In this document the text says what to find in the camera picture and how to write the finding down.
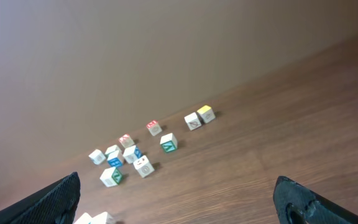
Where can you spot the blue edged bee block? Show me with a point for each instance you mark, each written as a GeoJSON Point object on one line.
{"type": "Point", "coordinates": [115, 159]}

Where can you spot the red A block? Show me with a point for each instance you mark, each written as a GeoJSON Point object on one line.
{"type": "Point", "coordinates": [126, 141]}

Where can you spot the yellow edged red circle block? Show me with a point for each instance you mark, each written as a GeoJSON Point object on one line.
{"type": "Point", "coordinates": [143, 166]}

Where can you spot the green edged block far left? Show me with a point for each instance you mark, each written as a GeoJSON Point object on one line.
{"type": "Point", "coordinates": [97, 157]}

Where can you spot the plain wooden block lower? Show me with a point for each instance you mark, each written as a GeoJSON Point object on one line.
{"type": "Point", "coordinates": [111, 177]}

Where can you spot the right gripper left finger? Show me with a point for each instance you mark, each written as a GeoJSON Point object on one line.
{"type": "Point", "coordinates": [54, 204]}

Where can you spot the green edged block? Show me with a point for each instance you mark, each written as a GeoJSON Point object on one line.
{"type": "Point", "coordinates": [169, 143]}
{"type": "Point", "coordinates": [97, 157]}

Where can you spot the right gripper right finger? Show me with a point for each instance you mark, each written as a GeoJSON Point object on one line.
{"type": "Point", "coordinates": [295, 203]}

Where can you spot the plain block with figure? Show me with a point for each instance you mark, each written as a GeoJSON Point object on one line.
{"type": "Point", "coordinates": [131, 154]}

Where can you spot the red M block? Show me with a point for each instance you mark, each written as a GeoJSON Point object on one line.
{"type": "Point", "coordinates": [154, 127]}

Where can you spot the green edged block right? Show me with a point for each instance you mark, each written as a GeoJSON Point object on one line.
{"type": "Point", "coordinates": [169, 143]}

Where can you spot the blue edged white block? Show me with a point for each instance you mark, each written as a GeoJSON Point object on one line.
{"type": "Point", "coordinates": [84, 219]}

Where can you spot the red edged white block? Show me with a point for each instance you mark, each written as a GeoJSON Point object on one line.
{"type": "Point", "coordinates": [193, 121]}

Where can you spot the plain white block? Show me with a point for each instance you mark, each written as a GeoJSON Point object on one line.
{"type": "Point", "coordinates": [103, 218]}

